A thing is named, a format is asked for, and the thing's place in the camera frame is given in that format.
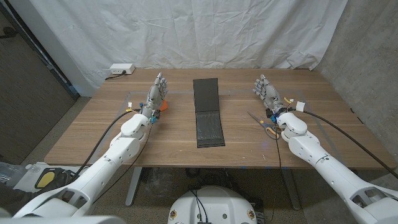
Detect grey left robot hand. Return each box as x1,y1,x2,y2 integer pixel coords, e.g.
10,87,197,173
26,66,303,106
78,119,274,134
141,72,169,116

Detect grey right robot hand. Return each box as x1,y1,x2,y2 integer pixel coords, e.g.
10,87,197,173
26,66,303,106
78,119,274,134
252,73,287,118

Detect black cloth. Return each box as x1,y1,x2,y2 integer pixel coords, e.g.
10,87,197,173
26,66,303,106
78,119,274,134
192,77,226,149

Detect white power outlet box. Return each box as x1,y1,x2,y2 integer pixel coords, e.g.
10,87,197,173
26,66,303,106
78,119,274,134
109,63,136,75

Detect white backdrop cloth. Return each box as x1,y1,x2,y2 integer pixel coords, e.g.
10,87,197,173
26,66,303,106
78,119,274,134
29,0,348,97

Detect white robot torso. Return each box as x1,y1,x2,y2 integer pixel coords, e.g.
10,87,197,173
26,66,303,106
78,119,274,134
167,185,257,224

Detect yellow black foot pedal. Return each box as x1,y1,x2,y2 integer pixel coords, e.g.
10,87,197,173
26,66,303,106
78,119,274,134
34,167,81,190

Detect clear plastic bag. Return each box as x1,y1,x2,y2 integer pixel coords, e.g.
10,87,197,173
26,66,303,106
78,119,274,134
0,161,29,187

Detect person's dark foot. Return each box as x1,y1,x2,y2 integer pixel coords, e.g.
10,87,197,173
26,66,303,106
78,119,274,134
0,182,41,215

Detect orange grey handled scissors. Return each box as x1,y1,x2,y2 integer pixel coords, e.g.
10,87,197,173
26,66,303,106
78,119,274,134
247,111,282,140

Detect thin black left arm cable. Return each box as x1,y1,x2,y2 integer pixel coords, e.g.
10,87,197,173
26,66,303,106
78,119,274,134
92,121,154,205

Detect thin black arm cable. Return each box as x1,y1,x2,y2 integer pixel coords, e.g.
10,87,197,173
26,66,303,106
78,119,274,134
92,121,154,205
271,121,284,223

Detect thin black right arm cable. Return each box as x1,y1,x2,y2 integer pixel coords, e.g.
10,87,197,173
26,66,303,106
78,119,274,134
271,121,284,223

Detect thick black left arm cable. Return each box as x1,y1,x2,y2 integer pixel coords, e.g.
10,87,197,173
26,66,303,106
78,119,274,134
73,108,142,183

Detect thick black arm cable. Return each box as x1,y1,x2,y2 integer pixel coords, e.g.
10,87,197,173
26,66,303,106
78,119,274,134
73,108,142,183
298,107,398,180

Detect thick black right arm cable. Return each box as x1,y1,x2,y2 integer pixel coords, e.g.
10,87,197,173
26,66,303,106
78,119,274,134
298,107,398,180

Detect black torso cable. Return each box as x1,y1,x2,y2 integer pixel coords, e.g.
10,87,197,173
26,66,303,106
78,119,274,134
189,189,210,224

